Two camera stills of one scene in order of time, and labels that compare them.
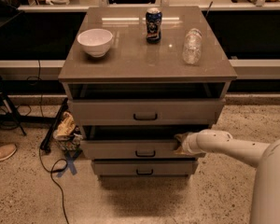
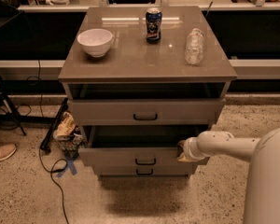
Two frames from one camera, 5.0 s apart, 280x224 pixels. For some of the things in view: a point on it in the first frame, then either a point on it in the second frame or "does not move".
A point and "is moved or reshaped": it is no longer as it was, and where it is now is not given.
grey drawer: x=132 y=141 is moved or reshaped
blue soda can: x=153 y=25 does not move
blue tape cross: x=70 y=161 does not move
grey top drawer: x=145 y=112 does not move
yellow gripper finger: x=180 y=150 -> x=184 y=159
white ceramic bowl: x=95 y=42 does not move
